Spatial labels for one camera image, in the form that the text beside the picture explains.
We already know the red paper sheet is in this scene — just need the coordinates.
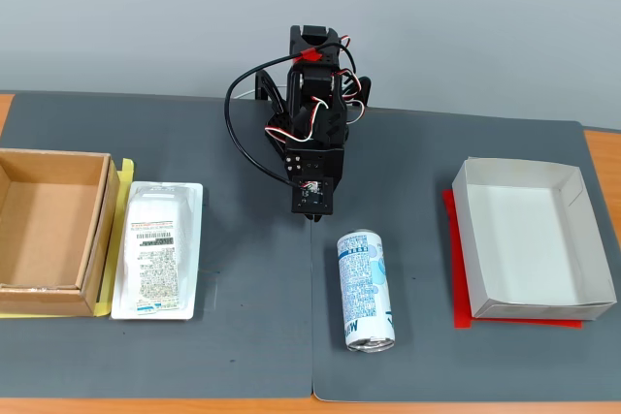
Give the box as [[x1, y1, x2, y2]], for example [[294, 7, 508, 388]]
[[441, 188, 584, 331]]

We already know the white paper box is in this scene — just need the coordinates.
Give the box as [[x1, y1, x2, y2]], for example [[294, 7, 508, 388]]
[[451, 156, 619, 323]]

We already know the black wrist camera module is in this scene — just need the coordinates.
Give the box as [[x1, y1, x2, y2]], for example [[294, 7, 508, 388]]
[[290, 174, 337, 217]]

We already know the white plastic blister package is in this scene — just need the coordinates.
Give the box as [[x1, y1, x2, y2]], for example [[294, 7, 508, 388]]
[[110, 180, 205, 322]]

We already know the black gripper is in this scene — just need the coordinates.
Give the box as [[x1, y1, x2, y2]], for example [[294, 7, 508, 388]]
[[284, 140, 347, 224]]

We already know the red white servo wire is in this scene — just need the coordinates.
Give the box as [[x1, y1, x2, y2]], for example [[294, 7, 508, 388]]
[[265, 97, 332, 144], [338, 34, 371, 125]]

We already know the dark grey table mat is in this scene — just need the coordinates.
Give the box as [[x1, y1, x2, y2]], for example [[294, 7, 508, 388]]
[[309, 107, 621, 404], [0, 90, 317, 401]]

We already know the yellow paper sheet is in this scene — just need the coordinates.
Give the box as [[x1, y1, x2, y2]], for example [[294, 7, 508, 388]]
[[0, 157, 135, 321]]

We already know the brown cardboard box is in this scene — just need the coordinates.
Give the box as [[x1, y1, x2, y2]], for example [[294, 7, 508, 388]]
[[0, 147, 121, 319]]

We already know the white blue drink can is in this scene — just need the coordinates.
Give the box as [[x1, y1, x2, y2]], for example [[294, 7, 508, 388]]
[[336, 228, 397, 354]]

